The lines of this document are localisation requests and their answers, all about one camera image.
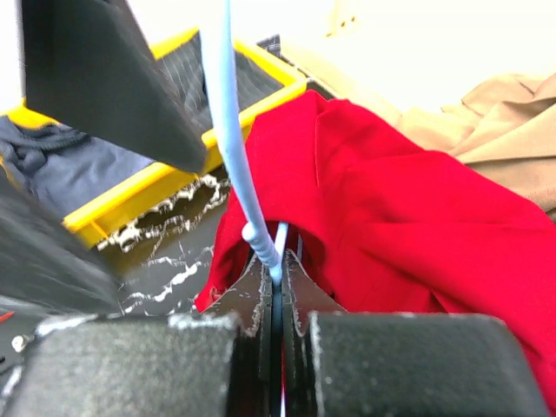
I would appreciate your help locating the red cloth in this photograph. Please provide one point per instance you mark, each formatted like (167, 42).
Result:
(386, 226)

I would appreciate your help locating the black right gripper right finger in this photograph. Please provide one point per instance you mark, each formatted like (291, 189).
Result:
(403, 364)

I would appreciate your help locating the tan brown skirt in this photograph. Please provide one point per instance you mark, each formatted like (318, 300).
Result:
(504, 128)

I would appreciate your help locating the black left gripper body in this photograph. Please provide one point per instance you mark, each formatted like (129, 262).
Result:
(45, 270)

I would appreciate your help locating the dark grey folded clothes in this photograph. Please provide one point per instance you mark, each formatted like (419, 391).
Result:
(64, 168)

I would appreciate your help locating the blue wire hanger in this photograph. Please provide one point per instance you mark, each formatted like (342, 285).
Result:
(218, 61)

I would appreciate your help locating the yellow plastic crate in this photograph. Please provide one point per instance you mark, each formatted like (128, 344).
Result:
(110, 211)

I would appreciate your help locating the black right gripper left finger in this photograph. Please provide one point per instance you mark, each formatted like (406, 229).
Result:
(210, 364)

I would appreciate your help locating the black marble pattern mat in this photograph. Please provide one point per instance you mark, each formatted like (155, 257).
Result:
(163, 257)

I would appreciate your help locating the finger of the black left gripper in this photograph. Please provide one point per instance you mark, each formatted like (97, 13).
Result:
(88, 65)

